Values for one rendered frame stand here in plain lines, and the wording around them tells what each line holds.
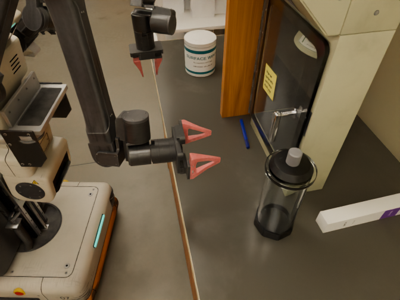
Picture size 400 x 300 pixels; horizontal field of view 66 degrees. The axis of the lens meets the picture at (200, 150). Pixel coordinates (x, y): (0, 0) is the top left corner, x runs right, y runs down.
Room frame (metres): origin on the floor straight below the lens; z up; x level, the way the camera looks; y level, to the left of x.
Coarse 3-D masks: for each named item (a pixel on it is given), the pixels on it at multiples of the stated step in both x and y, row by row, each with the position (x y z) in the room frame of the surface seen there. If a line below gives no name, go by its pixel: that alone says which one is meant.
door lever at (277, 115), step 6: (294, 108) 0.57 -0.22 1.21; (276, 114) 0.55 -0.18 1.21; (282, 114) 0.56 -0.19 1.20; (288, 114) 0.56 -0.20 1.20; (294, 114) 0.56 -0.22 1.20; (276, 120) 0.55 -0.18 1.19; (276, 126) 0.55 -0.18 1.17; (270, 132) 0.56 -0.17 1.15; (276, 132) 0.55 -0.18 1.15; (270, 138) 0.55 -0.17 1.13
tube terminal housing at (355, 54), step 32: (352, 0) 0.52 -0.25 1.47; (384, 0) 0.53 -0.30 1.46; (320, 32) 0.58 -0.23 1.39; (352, 32) 0.52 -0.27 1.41; (384, 32) 0.54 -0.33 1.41; (352, 64) 0.53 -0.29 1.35; (320, 96) 0.52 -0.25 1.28; (352, 96) 0.53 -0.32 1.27; (256, 128) 0.78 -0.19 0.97; (320, 128) 0.52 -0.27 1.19; (320, 160) 0.53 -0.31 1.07
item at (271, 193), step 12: (264, 168) 0.43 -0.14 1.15; (276, 180) 0.39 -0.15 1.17; (312, 180) 0.39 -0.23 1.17; (264, 192) 0.42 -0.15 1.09; (276, 192) 0.39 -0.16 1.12; (288, 192) 0.38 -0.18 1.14; (300, 192) 0.39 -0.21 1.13; (264, 204) 0.41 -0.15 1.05; (276, 204) 0.39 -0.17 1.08; (288, 204) 0.38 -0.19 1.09; (264, 216) 0.40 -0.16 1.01; (276, 216) 0.39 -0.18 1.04; (288, 216) 0.38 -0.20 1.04; (264, 228) 0.40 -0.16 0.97; (276, 228) 0.38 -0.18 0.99; (288, 228) 0.39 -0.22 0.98
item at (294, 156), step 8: (280, 152) 0.46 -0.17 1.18; (288, 152) 0.43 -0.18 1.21; (296, 152) 0.43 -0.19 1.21; (272, 160) 0.44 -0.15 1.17; (280, 160) 0.43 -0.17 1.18; (288, 160) 0.42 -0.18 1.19; (296, 160) 0.42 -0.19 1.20; (304, 160) 0.43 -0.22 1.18; (272, 168) 0.42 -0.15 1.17; (280, 168) 0.41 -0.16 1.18; (288, 168) 0.41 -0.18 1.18; (296, 168) 0.41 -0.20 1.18; (304, 168) 0.41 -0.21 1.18; (312, 168) 0.42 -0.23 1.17; (280, 176) 0.40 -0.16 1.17; (288, 176) 0.39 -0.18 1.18; (296, 176) 0.39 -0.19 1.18; (304, 176) 0.39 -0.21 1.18
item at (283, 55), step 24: (288, 24) 0.68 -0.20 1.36; (264, 48) 0.78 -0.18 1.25; (288, 48) 0.66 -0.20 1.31; (312, 48) 0.56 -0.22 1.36; (264, 72) 0.76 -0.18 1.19; (288, 72) 0.63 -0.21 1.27; (312, 72) 0.54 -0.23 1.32; (264, 96) 0.73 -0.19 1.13; (288, 96) 0.61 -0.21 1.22; (312, 96) 0.52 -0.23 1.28; (264, 120) 0.70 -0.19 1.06; (288, 120) 0.58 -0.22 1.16; (288, 144) 0.55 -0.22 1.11
